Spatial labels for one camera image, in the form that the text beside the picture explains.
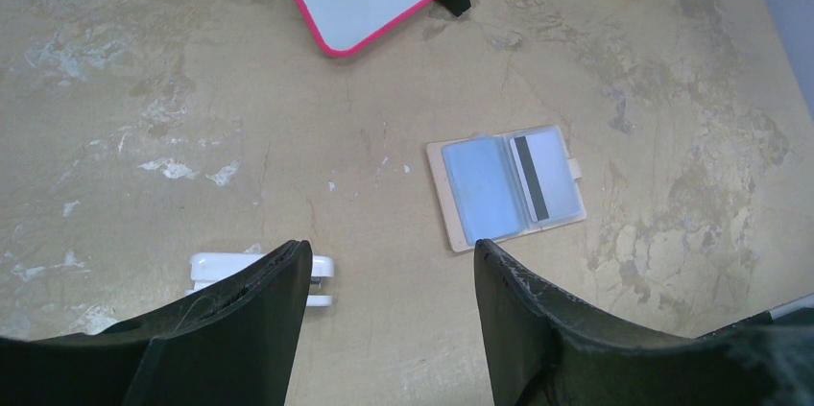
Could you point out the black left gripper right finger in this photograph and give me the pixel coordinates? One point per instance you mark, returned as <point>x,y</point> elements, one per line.
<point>545,346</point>

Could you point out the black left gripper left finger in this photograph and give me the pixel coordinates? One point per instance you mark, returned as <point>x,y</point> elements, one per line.
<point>231,343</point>

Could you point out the grey card with stripe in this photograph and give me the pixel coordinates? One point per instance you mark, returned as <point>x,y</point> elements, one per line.
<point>547,183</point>

